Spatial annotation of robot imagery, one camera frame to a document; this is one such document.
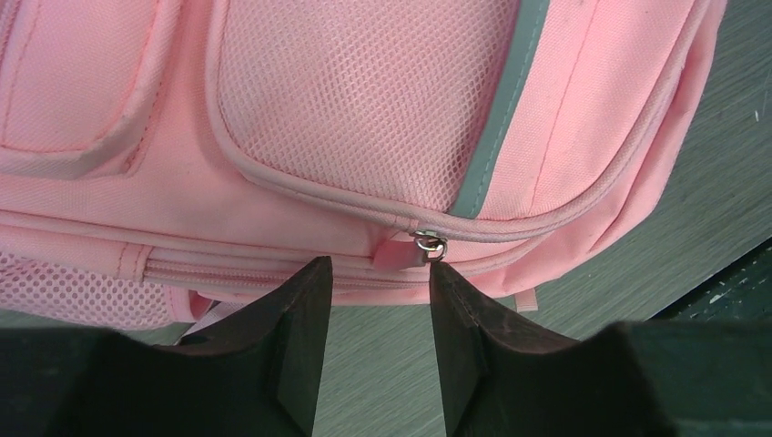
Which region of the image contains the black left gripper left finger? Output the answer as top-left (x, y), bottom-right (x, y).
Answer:
top-left (1, 257), bottom-right (333, 436)

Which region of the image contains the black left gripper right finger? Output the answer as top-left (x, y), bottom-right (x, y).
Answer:
top-left (430, 262), bottom-right (771, 436)

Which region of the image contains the pink student backpack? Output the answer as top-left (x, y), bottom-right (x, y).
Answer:
top-left (1, 1), bottom-right (726, 330)

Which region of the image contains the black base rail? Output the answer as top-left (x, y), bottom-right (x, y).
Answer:
top-left (653, 239), bottom-right (771, 320)

